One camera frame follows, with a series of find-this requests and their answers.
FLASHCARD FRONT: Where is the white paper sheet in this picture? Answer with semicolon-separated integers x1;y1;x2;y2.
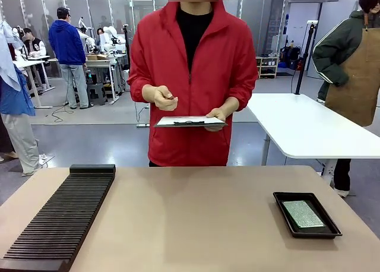
156;116;226;126

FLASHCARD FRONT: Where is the black floor cable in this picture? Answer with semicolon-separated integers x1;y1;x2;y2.
44;104;75;124

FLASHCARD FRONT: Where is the seated person in varsity jacket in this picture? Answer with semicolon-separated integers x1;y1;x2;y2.
22;27;48;59

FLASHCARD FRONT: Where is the person with light blue cloth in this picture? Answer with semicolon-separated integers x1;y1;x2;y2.
0;19;48;177

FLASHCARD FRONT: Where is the man in blue hoodie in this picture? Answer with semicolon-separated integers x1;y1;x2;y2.
47;7;94;110

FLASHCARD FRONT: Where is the person's left forearm, red sleeve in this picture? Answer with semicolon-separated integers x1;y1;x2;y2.
225;75;259;113

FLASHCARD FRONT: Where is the person in red jacket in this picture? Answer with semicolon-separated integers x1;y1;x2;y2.
126;0;259;167

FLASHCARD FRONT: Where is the black step stool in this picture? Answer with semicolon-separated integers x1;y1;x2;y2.
86;83;109;106

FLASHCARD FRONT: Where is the white desk with robots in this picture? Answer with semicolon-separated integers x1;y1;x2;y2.
85;52;129;106

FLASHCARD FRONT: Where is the black slotted PCB rack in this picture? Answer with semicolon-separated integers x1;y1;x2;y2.
0;164;116;272

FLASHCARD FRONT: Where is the white clipboard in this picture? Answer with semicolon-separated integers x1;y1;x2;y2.
153;115;229;129

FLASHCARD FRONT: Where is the large white table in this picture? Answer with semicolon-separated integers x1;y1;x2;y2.
245;92;380;185

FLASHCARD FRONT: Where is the person's right hand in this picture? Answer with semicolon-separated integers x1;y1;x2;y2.
141;84;179;112

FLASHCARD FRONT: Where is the person in brown apron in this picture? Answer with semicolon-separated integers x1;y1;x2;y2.
311;0;380;199

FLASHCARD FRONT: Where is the wooden shelf unit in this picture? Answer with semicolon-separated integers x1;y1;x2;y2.
255;55;280;80

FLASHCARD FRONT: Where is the black stand with white top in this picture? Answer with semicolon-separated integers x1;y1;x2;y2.
292;20;319;96

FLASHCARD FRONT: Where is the person's right forearm, red sleeve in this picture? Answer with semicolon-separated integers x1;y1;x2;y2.
126;74;156;103

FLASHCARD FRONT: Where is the black plastic tray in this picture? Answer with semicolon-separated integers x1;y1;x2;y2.
273;191;343;240

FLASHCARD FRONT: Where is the person's left hand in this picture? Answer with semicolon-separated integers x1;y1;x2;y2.
204;107;229;132

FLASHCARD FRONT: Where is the white standing desk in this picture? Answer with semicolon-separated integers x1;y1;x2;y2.
12;55;56;109

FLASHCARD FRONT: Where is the perforated PCB board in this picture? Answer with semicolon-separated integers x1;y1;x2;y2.
281;200;326;229

